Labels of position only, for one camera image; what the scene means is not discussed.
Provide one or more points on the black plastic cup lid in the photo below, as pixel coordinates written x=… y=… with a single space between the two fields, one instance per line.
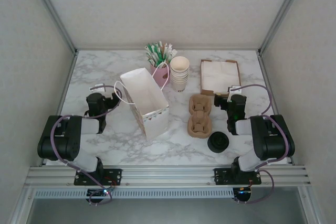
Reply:
x=218 y=150
x=218 y=140

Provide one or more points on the cartoon animal paper gift bag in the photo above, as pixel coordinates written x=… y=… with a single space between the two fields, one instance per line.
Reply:
x=155 y=127

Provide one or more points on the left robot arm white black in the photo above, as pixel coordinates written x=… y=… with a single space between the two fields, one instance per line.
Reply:
x=65 y=140

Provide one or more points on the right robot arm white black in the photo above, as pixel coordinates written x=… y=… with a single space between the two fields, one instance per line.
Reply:
x=273 y=140

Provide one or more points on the brown cardboard napkin tray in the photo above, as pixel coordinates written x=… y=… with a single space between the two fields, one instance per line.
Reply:
x=207 y=93

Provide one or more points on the pink straw holder cup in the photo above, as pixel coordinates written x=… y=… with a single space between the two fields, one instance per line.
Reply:
x=162 y=77

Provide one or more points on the white wrapped straw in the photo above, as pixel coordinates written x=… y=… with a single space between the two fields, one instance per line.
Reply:
x=172 y=51
x=159 y=48

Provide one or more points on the brown wooden stirrer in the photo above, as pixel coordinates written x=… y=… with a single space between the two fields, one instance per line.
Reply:
x=165 y=51

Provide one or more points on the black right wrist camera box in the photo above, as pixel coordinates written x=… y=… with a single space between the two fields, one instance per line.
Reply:
x=239 y=103

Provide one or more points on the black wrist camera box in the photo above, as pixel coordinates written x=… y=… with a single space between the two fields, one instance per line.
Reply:
x=239 y=103
x=95 y=102

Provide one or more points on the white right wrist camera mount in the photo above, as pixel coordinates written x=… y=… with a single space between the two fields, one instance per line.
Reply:
x=233 y=90

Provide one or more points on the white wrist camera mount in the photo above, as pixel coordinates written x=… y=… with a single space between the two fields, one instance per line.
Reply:
x=233 y=90
x=97 y=87

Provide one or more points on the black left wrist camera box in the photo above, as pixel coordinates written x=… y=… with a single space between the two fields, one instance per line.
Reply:
x=95 y=102

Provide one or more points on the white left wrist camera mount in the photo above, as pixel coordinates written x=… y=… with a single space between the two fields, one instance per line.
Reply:
x=97 y=87

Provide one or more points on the aluminium table edge rail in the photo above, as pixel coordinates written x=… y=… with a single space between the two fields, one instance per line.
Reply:
x=263 y=72
x=68 y=77

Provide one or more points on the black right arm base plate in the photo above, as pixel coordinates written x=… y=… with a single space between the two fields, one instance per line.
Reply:
x=221 y=176

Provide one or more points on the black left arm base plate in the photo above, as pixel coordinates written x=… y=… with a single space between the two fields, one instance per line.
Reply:
x=115 y=175

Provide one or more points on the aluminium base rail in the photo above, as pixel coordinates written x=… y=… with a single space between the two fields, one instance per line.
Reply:
x=168 y=176

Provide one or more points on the aluminium frame post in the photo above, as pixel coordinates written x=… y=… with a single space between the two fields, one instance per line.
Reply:
x=52 y=11
x=283 y=11

